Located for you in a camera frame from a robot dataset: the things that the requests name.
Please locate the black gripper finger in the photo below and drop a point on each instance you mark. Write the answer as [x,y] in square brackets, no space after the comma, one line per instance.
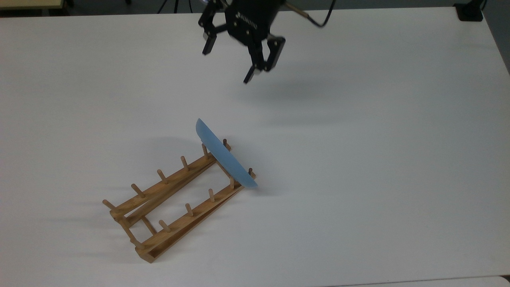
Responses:
[275,50]
[213,24]

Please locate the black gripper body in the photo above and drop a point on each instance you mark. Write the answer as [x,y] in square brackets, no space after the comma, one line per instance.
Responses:
[255,18]

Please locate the blue round plate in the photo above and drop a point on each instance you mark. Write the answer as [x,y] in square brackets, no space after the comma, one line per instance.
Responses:
[225,155]

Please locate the wooden plate rack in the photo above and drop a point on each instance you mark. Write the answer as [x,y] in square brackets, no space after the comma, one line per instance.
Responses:
[159,192]

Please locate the light wooden desk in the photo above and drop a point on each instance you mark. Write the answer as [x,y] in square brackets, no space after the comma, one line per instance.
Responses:
[32,3]

